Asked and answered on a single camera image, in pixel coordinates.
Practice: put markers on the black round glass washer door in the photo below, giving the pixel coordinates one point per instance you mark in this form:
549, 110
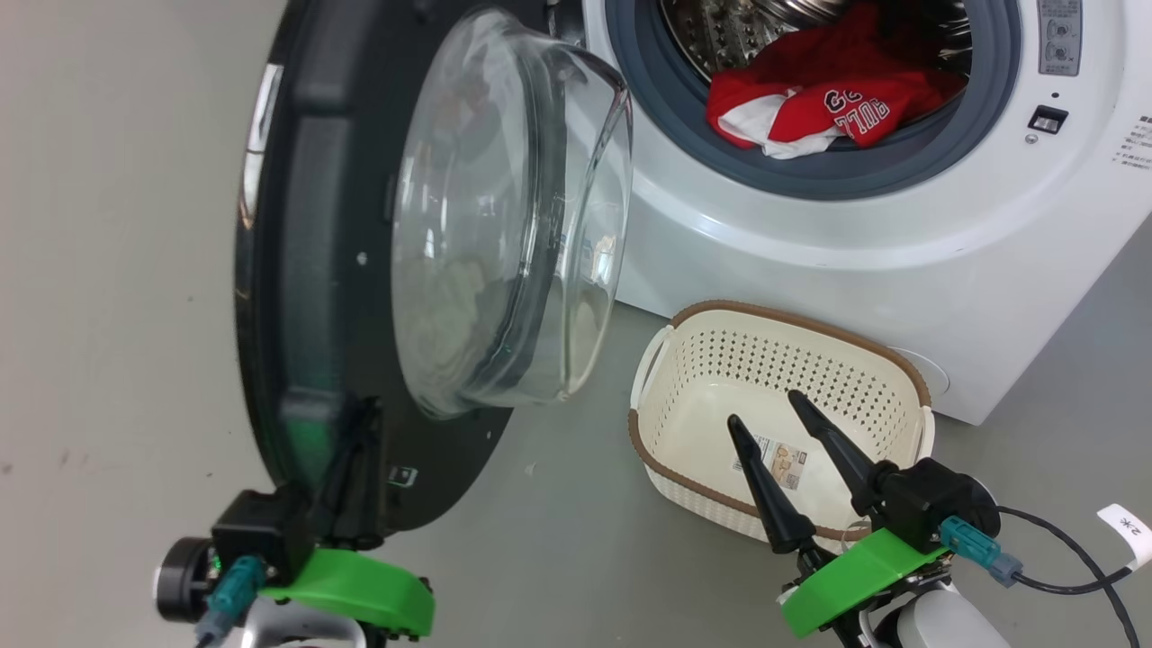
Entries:
306, 225

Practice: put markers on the cream perforated basket brown rim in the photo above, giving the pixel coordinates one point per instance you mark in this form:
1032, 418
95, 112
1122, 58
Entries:
720, 360

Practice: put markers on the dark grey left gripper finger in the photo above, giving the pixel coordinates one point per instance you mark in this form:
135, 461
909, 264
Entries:
364, 486

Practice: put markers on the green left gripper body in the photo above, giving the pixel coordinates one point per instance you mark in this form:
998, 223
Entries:
360, 580

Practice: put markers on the steel washing machine drum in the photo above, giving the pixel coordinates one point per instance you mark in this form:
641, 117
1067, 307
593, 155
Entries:
711, 36

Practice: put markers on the red jersey with white print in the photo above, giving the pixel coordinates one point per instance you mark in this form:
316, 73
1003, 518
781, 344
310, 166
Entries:
864, 108

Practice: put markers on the grey warning label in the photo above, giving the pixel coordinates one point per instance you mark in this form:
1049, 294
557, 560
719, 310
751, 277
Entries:
1059, 36

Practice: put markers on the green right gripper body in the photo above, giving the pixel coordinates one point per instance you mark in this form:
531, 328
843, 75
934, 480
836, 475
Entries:
855, 576

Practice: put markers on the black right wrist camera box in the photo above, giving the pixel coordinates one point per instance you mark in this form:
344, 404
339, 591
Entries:
940, 499

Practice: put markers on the white front-load washing machine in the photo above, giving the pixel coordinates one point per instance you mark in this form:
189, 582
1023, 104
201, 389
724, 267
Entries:
810, 252

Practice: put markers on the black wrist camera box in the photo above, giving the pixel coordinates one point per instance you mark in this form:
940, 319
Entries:
940, 499
261, 531

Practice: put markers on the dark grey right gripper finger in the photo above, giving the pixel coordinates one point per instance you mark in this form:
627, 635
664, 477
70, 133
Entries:
778, 504
846, 459

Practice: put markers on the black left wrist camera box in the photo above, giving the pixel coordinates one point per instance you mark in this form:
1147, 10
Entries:
261, 531

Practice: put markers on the round white filter cover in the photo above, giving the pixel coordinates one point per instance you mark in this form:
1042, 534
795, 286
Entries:
927, 373

